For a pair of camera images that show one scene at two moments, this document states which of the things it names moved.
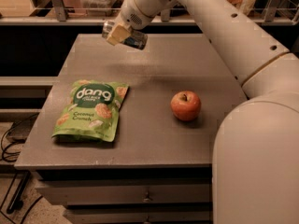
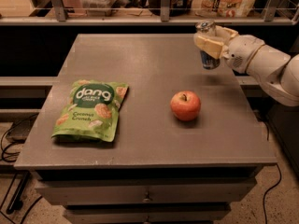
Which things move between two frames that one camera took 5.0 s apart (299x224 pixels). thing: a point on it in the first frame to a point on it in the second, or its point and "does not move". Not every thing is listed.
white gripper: [133, 15] to [244, 52]
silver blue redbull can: [135, 39] to [208, 62]
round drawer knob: [146, 200] does not move
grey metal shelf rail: [61, 15] does not move
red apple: [185, 105] does not move
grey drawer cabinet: [128, 135] does not move
